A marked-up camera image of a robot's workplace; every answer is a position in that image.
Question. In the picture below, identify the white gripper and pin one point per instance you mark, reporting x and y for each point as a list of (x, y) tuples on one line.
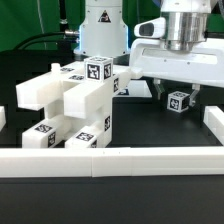
[(203, 65)]

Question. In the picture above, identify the white chair seat part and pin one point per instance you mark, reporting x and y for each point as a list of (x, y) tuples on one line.
[(86, 104)]

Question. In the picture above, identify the white chair back frame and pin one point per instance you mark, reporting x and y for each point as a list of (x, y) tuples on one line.
[(39, 92)]

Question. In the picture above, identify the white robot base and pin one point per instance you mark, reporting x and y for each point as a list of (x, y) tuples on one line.
[(103, 31)]

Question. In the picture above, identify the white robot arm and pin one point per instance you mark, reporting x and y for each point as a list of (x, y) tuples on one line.
[(177, 46)]

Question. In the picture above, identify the white tag sheet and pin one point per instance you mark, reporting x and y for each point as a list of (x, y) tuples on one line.
[(136, 89)]

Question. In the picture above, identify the white obstacle fence bar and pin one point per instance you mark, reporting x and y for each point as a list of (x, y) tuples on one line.
[(111, 162)]

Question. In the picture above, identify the white side block left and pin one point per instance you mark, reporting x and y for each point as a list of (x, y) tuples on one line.
[(2, 117)]

